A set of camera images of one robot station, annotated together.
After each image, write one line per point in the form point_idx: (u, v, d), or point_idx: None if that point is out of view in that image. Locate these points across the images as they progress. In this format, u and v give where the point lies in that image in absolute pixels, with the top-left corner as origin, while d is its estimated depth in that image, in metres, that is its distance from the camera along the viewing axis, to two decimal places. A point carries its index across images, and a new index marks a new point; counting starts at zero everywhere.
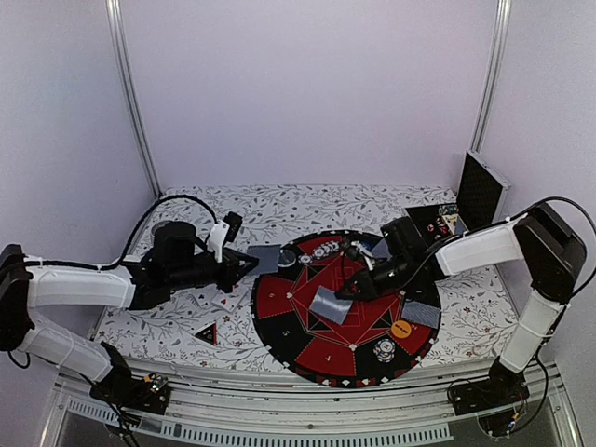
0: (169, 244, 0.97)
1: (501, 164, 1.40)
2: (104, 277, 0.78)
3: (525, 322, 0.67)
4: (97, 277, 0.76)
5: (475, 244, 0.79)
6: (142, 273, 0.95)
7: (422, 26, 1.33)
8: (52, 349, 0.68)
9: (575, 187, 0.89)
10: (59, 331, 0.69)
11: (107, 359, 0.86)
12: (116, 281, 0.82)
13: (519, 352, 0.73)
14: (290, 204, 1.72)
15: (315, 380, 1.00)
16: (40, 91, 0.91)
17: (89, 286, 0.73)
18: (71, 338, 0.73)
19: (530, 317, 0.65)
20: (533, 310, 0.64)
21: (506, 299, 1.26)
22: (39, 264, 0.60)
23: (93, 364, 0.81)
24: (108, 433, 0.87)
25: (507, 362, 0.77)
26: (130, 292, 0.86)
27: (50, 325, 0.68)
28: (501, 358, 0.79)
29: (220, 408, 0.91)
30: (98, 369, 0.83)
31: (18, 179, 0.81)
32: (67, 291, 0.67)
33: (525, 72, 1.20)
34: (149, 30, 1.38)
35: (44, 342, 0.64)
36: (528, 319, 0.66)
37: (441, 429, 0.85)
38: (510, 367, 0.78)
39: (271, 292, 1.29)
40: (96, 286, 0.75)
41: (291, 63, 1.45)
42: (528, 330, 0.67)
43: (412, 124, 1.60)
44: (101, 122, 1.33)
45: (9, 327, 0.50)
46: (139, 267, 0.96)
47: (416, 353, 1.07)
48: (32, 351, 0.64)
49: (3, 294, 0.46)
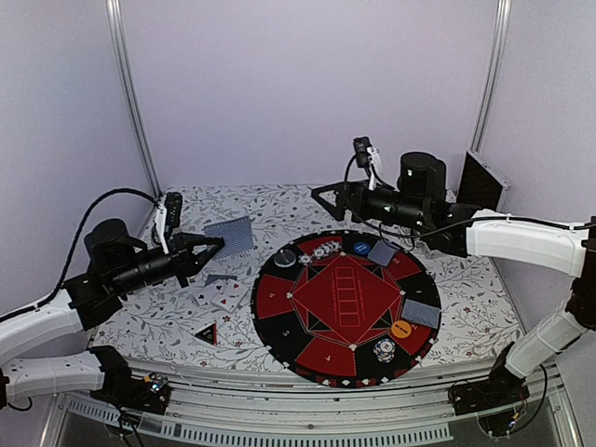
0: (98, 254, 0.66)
1: (502, 164, 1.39)
2: (44, 314, 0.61)
3: (543, 336, 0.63)
4: (34, 318, 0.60)
5: (519, 239, 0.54)
6: (84, 288, 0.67)
7: (423, 26, 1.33)
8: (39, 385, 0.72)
9: (575, 189, 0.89)
10: (37, 365, 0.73)
11: (99, 368, 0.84)
12: (56, 315, 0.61)
13: (528, 358, 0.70)
14: (289, 204, 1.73)
15: (315, 380, 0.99)
16: (40, 92, 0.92)
17: (32, 331, 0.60)
18: (51, 366, 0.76)
19: (550, 332, 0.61)
20: (557, 326, 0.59)
21: (506, 299, 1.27)
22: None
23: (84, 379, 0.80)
24: (108, 433, 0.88)
25: (513, 370, 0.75)
26: (77, 318, 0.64)
27: (29, 366, 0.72)
28: (506, 364, 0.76)
29: (220, 408, 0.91)
30: (90, 378, 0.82)
31: (18, 180, 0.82)
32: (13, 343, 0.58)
33: (525, 73, 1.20)
34: (148, 29, 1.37)
35: (28, 385, 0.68)
36: (547, 333, 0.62)
37: (442, 429, 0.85)
38: (516, 372, 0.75)
39: (271, 292, 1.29)
40: (37, 327, 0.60)
41: (291, 64, 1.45)
42: (546, 344, 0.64)
43: (413, 124, 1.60)
44: (101, 122, 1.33)
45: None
46: (80, 280, 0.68)
47: (416, 353, 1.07)
48: (23, 393, 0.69)
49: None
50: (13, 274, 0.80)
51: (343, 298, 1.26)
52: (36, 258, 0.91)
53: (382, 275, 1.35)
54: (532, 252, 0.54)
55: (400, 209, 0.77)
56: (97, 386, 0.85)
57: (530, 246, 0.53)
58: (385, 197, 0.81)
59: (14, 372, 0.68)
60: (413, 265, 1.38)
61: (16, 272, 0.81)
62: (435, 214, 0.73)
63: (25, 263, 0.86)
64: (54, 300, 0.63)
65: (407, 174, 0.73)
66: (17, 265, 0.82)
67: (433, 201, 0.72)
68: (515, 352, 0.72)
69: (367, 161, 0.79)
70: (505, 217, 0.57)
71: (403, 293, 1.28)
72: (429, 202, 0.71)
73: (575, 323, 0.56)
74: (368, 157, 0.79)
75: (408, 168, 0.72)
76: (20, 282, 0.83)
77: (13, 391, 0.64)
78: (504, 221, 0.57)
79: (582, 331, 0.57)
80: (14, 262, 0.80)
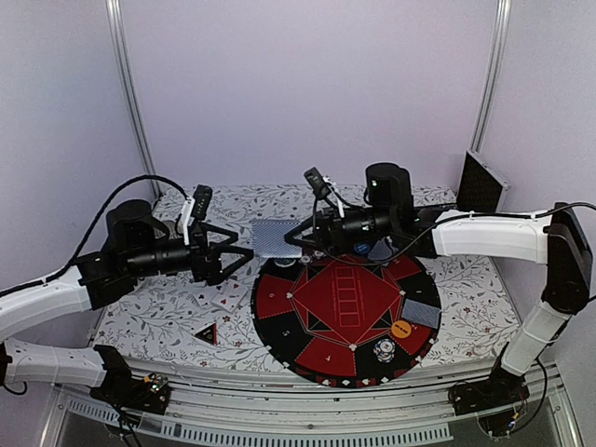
0: (119, 233, 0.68)
1: (502, 164, 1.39)
2: (50, 289, 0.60)
3: (529, 329, 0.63)
4: (40, 292, 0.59)
5: (484, 234, 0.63)
6: (96, 266, 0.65)
7: (423, 26, 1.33)
8: (38, 373, 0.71)
9: (575, 188, 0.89)
10: (40, 354, 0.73)
11: (101, 365, 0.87)
12: (63, 291, 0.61)
13: (523, 356, 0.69)
14: (290, 204, 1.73)
15: (315, 380, 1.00)
16: (40, 93, 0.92)
17: (40, 306, 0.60)
18: (55, 357, 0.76)
19: (536, 324, 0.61)
20: (541, 318, 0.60)
21: (505, 299, 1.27)
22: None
23: (87, 372, 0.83)
24: (108, 433, 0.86)
25: (509, 368, 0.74)
26: (87, 295, 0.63)
27: (33, 351, 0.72)
28: (502, 363, 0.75)
29: (220, 408, 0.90)
30: (92, 375, 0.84)
31: (17, 180, 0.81)
32: (21, 318, 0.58)
33: (525, 73, 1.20)
34: (148, 29, 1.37)
35: (29, 369, 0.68)
36: (532, 327, 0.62)
37: (442, 429, 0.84)
38: (514, 371, 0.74)
39: (270, 292, 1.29)
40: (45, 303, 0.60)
41: (291, 62, 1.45)
42: (535, 337, 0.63)
43: (413, 124, 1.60)
44: (101, 122, 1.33)
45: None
46: (91, 259, 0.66)
47: (416, 353, 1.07)
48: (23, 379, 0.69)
49: None
50: (13, 272, 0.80)
51: (343, 298, 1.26)
52: (36, 258, 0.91)
53: (382, 275, 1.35)
54: (496, 244, 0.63)
55: (378, 223, 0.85)
56: (95, 383, 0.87)
57: (495, 237, 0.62)
58: (357, 216, 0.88)
59: (18, 353, 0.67)
60: (413, 266, 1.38)
61: (15, 273, 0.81)
62: (402, 220, 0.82)
63: (26, 261, 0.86)
64: (62, 276, 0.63)
65: (372, 187, 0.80)
66: (16, 264, 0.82)
67: (399, 208, 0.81)
68: (508, 350, 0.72)
69: (327, 193, 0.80)
70: (468, 214, 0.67)
71: (403, 293, 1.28)
72: (396, 209, 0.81)
73: (553, 312, 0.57)
74: (327, 189, 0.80)
75: (372, 180, 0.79)
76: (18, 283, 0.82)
77: (14, 372, 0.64)
78: (468, 218, 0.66)
79: (564, 318, 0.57)
80: (14, 262, 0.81)
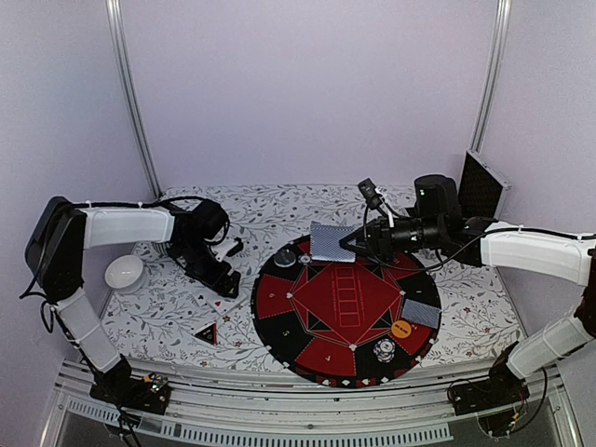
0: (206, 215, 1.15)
1: (502, 164, 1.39)
2: (149, 212, 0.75)
3: (548, 338, 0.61)
4: (140, 211, 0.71)
5: (529, 249, 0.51)
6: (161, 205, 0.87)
7: (424, 26, 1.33)
8: (80, 320, 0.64)
9: (575, 189, 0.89)
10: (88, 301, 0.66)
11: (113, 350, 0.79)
12: (157, 214, 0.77)
13: (532, 360, 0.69)
14: (289, 204, 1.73)
15: (315, 380, 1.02)
16: (40, 93, 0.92)
17: (136, 223, 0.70)
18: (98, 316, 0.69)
19: (556, 336, 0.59)
20: (563, 331, 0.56)
21: (506, 299, 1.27)
22: (88, 207, 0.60)
23: (107, 350, 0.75)
24: (108, 433, 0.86)
25: (514, 368, 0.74)
26: (167, 226, 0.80)
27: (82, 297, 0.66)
28: (507, 361, 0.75)
29: (220, 408, 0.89)
30: (107, 358, 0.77)
31: (17, 181, 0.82)
32: (119, 232, 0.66)
33: (525, 73, 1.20)
34: (148, 29, 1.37)
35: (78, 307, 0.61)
36: (552, 337, 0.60)
37: (442, 429, 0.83)
38: (517, 372, 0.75)
39: (271, 292, 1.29)
40: (140, 222, 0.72)
41: (291, 62, 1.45)
42: (549, 345, 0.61)
43: (412, 124, 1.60)
44: (101, 122, 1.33)
45: (74, 281, 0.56)
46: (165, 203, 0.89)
47: (416, 353, 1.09)
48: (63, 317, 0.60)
49: (60, 240, 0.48)
50: (13, 273, 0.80)
51: (343, 298, 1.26)
52: None
53: (382, 275, 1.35)
54: (540, 259, 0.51)
55: (426, 232, 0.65)
56: (102, 369, 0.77)
57: (537, 254, 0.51)
58: (403, 225, 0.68)
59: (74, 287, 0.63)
60: (413, 267, 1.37)
61: (15, 272, 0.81)
62: (453, 229, 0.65)
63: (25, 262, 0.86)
64: (154, 208, 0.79)
65: (420, 195, 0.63)
66: (17, 264, 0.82)
67: (448, 215, 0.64)
68: (519, 349, 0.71)
69: (379, 202, 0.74)
70: (518, 227, 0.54)
71: (403, 293, 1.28)
72: (443, 218, 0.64)
73: (581, 330, 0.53)
74: (379, 198, 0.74)
75: (420, 187, 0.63)
76: (18, 284, 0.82)
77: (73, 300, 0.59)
78: (516, 231, 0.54)
79: (588, 339, 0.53)
80: (14, 262, 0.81)
